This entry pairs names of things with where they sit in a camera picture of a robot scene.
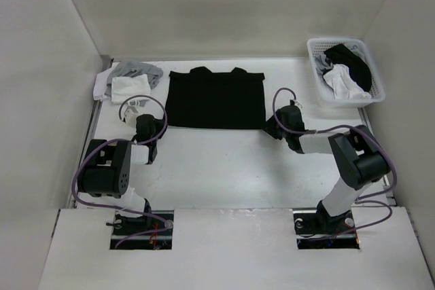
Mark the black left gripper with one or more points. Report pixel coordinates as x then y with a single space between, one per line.
161 125

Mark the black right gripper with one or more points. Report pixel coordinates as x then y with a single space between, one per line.
269 127

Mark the black tank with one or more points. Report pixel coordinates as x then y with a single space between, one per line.
358 69
205 99

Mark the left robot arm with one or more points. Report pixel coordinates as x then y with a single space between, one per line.
106 175

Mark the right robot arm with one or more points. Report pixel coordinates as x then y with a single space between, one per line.
356 154

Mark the folded white tank top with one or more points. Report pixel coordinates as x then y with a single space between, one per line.
124 87

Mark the grey tank top in basket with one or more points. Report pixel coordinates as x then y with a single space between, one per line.
323 64

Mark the folded grey tank top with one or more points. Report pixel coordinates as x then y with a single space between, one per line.
133 69

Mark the white tank top in basket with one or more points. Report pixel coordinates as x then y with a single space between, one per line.
344 88

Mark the white tank top under stack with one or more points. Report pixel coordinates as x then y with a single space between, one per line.
100 85

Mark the black tank top in basket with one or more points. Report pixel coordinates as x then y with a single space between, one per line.
358 69

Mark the white plastic laundry basket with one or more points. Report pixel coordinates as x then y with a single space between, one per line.
325 95

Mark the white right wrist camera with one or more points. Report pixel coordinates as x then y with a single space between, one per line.
295 103

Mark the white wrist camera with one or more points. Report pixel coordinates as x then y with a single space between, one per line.
130 116
295 103

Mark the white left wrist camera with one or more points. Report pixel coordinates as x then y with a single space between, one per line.
130 116

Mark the left metal table rail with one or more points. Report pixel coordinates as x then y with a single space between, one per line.
107 62

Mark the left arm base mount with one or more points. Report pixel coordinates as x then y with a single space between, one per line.
139 233

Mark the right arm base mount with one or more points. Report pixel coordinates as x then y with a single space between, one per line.
313 233

